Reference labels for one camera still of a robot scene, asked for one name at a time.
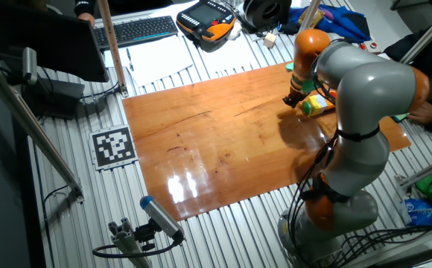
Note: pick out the black pen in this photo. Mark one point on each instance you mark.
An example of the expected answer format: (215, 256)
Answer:
(130, 59)

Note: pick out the small wooden cube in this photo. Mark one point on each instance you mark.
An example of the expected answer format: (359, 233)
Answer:
(270, 40)

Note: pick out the blue cloth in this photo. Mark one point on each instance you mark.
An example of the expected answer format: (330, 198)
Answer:
(342, 24)

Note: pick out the grey camera on mount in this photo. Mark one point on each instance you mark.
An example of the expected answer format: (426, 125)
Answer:
(30, 65)

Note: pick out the aluminium profile stub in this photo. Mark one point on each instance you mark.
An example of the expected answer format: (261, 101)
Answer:
(126, 242)

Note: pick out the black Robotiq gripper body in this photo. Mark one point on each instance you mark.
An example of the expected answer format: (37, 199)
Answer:
(298, 86)

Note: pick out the black computer monitor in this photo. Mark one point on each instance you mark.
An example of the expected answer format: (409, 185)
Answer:
(44, 41)

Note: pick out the aluminium frame post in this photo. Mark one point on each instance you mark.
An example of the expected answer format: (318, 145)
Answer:
(428, 35)
(310, 15)
(33, 126)
(428, 171)

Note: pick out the white paper sheet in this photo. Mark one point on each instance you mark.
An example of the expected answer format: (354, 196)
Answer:
(116, 59)
(231, 54)
(160, 59)

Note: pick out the black orange teach pendant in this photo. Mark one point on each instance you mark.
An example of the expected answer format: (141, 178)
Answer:
(205, 22)

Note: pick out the black white fiducial tag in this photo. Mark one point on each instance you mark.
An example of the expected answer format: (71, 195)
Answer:
(113, 147)

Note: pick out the bare human hand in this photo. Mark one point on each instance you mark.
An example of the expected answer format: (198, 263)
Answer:
(87, 18)
(422, 114)

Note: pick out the black computer keyboard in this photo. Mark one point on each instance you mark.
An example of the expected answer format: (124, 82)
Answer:
(136, 31)

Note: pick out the black filament spool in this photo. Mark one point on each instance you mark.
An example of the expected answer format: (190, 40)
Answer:
(266, 13)

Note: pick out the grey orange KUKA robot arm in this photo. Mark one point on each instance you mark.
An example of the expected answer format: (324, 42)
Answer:
(372, 89)

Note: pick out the varnished wooden board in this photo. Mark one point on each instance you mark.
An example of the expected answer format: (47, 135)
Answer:
(208, 149)

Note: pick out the black box device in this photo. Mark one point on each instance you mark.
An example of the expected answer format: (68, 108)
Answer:
(57, 98)

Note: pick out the silver camera with blue end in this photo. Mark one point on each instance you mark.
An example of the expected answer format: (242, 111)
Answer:
(162, 217)

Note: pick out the wooden upright post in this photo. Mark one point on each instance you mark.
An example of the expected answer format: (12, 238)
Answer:
(112, 48)

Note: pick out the grey box with red button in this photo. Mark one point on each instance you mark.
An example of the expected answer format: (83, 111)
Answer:
(362, 46)
(373, 45)

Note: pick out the tan flat block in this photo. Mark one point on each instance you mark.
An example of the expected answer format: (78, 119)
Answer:
(314, 18)

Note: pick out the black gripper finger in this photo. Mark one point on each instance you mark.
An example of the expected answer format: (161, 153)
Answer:
(294, 103)
(287, 102)

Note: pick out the blue plastic bag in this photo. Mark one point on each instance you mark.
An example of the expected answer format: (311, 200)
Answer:
(421, 212)

